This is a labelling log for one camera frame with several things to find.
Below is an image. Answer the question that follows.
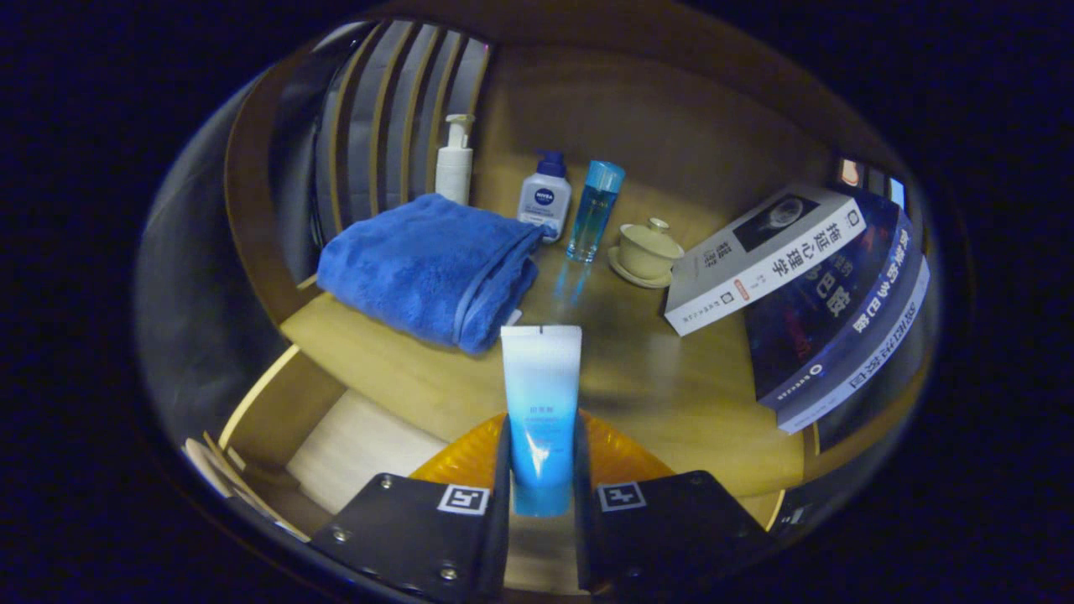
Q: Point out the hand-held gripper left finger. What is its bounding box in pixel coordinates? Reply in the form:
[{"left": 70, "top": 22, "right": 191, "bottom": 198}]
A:
[{"left": 309, "top": 413, "right": 514, "bottom": 601}]

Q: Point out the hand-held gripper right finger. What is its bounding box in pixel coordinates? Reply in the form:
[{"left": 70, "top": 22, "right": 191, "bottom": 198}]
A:
[{"left": 573, "top": 410, "right": 771, "bottom": 595}]

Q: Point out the blue squeeze tube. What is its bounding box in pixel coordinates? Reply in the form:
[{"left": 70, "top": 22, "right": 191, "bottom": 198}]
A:
[{"left": 500, "top": 325, "right": 583, "bottom": 518}]

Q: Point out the wooden drawer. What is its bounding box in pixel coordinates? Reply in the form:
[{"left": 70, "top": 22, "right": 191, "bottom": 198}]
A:
[{"left": 216, "top": 344, "right": 790, "bottom": 596}]

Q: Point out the wooden countertop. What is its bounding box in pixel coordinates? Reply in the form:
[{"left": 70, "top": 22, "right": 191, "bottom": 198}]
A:
[{"left": 279, "top": 210, "right": 811, "bottom": 529}]

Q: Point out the wooden cabinet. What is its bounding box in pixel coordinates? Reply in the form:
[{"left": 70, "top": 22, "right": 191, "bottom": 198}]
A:
[{"left": 222, "top": 17, "right": 932, "bottom": 471}]

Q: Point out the blue folded towel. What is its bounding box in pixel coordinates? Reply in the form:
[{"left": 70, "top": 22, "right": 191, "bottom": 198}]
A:
[{"left": 316, "top": 194, "right": 546, "bottom": 356}]

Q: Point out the beige lidded tea cup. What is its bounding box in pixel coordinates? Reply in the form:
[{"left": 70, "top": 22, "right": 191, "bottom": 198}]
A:
[{"left": 607, "top": 218, "right": 686, "bottom": 289}]

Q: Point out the dark blue book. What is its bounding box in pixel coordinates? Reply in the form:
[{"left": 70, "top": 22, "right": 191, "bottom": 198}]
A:
[{"left": 744, "top": 189, "right": 915, "bottom": 412}]

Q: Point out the white book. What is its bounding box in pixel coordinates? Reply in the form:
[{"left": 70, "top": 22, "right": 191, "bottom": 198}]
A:
[{"left": 664, "top": 183, "right": 868, "bottom": 337}]

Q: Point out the clear blue bottle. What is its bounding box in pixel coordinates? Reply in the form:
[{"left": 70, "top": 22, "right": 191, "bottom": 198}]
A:
[{"left": 566, "top": 159, "right": 626, "bottom": 263}]

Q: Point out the pale purple book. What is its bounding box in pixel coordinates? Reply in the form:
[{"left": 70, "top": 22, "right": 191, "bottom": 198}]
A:
[{"left": 776, "top": 256, "right": 932, "bottom": 435}]

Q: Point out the white bottle with blue cap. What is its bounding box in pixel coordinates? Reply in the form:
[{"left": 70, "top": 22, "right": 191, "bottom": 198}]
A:
[{"left": 516, "top": 150, "right": 572, "bottom": 244}]

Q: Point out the white pump bottle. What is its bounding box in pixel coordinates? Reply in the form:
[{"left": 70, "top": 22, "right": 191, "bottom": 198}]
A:
[{"left": 435, "top": 113, "right": 476, "bottom": 206}]

